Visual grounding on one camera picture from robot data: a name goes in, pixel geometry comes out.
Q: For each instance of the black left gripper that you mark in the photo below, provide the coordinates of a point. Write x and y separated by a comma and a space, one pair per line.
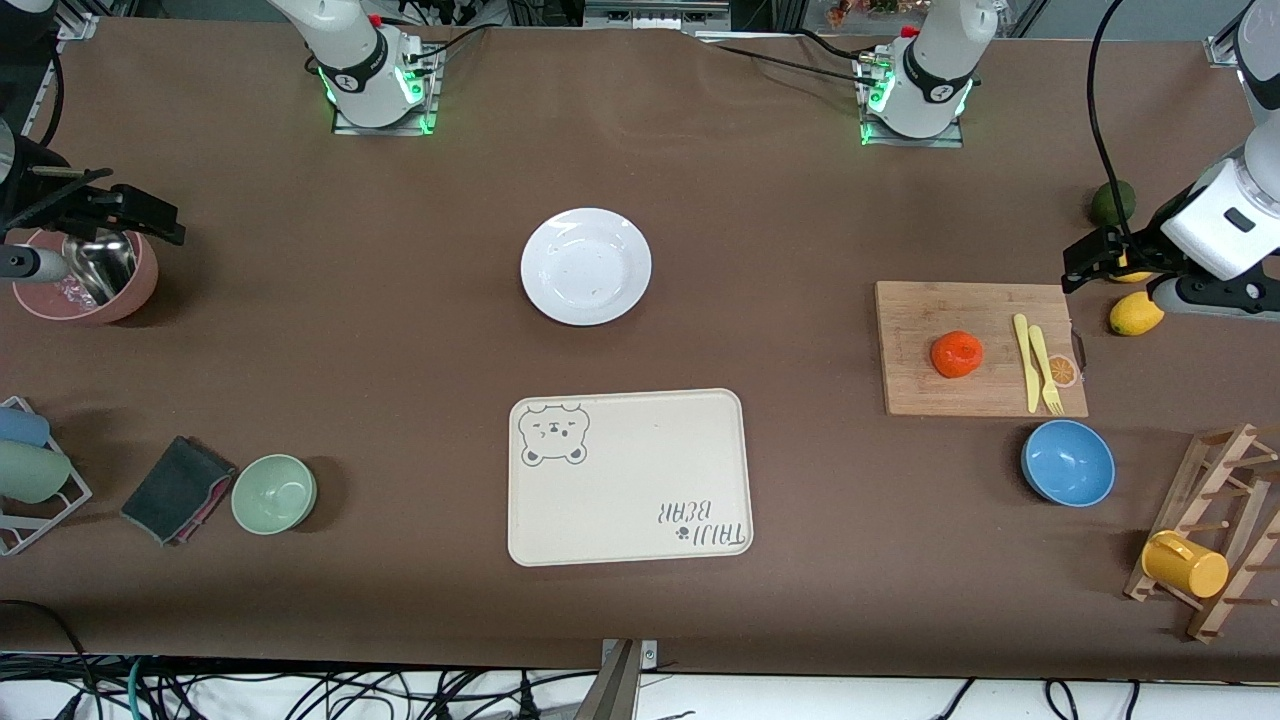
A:
1137, 243

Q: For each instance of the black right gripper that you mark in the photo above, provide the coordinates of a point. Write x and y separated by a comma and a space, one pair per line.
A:
40, 196

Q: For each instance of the orange fruit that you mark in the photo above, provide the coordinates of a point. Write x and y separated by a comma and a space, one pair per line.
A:
957, 354

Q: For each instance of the white round plate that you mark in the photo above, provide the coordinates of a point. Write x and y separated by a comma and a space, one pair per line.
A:
585, 266

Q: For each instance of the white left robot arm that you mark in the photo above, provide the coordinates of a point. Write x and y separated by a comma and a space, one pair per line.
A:
930, 70

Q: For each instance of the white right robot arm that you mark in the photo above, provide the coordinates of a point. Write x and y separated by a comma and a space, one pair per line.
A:
360, 55

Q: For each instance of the yellow lemon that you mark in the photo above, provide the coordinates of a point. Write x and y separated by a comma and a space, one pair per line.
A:
1135, 275
1136, 314

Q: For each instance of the green avocado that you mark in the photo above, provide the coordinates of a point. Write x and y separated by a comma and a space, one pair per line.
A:
1108, 203

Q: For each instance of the pink bowl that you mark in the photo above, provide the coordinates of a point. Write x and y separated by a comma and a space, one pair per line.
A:
145, 275

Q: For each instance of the metal scoop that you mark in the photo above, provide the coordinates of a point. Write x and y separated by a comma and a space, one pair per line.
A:
100, 265

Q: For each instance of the yellow plastic fork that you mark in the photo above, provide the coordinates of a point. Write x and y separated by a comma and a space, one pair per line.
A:
1043, 360

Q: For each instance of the yellow plastic knife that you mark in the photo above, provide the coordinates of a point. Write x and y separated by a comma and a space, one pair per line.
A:
1025, 360

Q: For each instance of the wooden cutting board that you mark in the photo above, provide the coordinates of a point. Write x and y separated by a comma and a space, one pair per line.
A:
945, 310

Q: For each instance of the blue bowl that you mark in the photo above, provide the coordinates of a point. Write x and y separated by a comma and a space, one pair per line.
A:
1068, 463

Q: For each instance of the wooden mug rack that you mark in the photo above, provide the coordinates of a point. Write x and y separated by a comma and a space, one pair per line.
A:
1215, 470

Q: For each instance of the blue cup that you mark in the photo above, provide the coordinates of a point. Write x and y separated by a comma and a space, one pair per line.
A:
22, 426

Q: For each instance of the dark grey folded cloth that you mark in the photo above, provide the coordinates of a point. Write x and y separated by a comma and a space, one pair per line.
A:
170, 490

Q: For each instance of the green cup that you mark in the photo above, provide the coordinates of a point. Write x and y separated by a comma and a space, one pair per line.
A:
30, 472

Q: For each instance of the pale green bowl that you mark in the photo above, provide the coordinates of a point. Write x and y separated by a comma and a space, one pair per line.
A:
273, 494

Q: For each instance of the yellow mug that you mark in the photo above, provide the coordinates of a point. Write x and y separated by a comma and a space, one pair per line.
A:
1185, 565

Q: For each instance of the cream tray with bear print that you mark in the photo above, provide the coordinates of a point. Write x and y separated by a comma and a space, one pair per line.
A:
640, 470

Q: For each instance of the grey metal box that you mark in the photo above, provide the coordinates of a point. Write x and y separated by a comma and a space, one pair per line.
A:
655, 12

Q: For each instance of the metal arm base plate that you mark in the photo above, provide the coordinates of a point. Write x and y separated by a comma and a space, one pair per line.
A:
425, 110
875, 135

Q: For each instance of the metal table bracket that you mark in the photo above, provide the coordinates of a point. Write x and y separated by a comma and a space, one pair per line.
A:
622, 685

